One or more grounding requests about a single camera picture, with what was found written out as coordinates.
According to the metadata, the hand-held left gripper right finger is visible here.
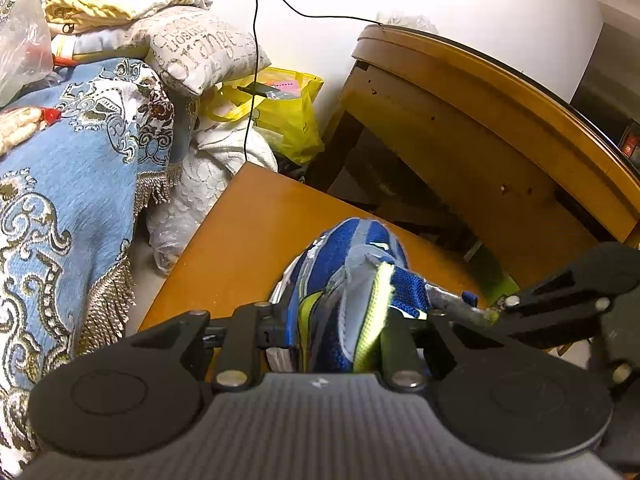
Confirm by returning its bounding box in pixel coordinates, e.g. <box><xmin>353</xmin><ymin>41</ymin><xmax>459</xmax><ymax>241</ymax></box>
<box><xmin>379</xmin><ymin>309</ymin><xmax>505</xmax><ymax>393</ymax></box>

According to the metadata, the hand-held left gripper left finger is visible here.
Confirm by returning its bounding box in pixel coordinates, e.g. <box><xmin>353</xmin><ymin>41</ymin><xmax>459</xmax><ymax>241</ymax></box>
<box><xmin>125</xmin><ymin>302</ymin><xmax>302</xmax><ymax>393</ymax></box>

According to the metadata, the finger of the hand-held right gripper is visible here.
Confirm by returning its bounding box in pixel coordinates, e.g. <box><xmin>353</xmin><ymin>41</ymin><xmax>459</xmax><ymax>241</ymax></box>
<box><xmin>495</xmin><ymin>241</ymin><xmax>640</xmax><ymax>351</ymax></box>

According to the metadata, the blue sneaker shoe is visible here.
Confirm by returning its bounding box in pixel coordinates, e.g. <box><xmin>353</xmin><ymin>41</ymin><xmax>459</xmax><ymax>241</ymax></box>
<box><xmin>265</xmin><ymin>216</ymin><xmax>501</xmax><ymax>376</ymax></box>

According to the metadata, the white lace cloth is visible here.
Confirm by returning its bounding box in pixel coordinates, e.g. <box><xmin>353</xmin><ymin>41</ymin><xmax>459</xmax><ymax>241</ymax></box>
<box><xmin>146</xmin><ymin>127</ymin><xmax>278</xmax><ymax>276</ymax></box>

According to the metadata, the green cardboard box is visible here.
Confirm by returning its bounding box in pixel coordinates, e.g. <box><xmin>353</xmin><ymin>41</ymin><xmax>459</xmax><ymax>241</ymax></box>
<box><xmin>475</xmin><ymin>245</ymin><xmax>521</xmax><ymax>307</ymax></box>

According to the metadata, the wooden stool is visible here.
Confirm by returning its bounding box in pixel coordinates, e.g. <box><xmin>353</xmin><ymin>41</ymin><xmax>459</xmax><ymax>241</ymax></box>
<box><xmin>137</xmin><ymin>162</ymin><xmax>506</xmax><ymax>341</ymax></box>

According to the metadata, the yellow plastic bag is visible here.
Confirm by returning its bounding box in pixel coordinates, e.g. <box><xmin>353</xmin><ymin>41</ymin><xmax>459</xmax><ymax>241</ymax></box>
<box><xmin>200</xmin><ymin>66</ymin><xmax>326</xmax><ymax>165</ymax></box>

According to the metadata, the round wooden table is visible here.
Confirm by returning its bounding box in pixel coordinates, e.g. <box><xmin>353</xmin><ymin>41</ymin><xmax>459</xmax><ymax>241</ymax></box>
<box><xmin>305</xmin><ymin>24</ymin><xmax>640</xmax><ymax>291</ymax></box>

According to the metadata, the black power bank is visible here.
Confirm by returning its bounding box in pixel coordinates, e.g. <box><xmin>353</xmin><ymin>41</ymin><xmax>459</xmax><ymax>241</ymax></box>
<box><xmin>237</xmin><ymin>84</ymin><xmax>280</xmax><ymax>100</ymax></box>

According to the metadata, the blue patterned sofa cover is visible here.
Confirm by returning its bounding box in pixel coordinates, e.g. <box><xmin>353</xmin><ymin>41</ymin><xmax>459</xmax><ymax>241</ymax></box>
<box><xmin>0</xmin><ymin>0</ymin><xmax>201</xmax><ymax>466</ymax></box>

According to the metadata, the grey printed pillow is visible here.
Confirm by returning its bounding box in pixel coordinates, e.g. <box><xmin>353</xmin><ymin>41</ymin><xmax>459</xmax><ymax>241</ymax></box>
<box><xmin>145</xmin><ymin>6</ymin><xmax>273</xmax><ymax>97</ymax></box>

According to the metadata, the crumpled clear plastic bag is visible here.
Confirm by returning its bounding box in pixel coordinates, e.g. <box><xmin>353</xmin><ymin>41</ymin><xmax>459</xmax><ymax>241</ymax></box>
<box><xmin>377</xmin><ymin>12</ymin><xmax>438</xmax><ymax>36</ymax></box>

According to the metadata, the red-edged snack packet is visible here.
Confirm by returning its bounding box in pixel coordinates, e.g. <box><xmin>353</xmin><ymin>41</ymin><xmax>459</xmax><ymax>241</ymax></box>
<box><xmin>0</xmin><ymin>105</ymin><xmax>63</xmax><ymax>156</ymax></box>

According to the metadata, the light blue folded cloth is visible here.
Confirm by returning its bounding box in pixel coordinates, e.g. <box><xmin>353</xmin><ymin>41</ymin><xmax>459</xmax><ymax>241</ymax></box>
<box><xmin>65</xmin><ymin>25</ymin><xmax>151</xmax><ymax>58</ymax></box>

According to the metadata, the yellow white printed quilt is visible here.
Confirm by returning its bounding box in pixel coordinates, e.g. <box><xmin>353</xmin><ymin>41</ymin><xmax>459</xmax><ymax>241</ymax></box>
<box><xmin>44</xmin><ymin>0</ymin><xmax>213</xmax><ymax>36</ymax></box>

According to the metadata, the thin black cable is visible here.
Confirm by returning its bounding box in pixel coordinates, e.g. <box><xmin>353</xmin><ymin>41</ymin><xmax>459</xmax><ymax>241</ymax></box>
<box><xmin>243</xmin><ymin>0</ymin><xmax>273</xmax><ymax>166</ymax></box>

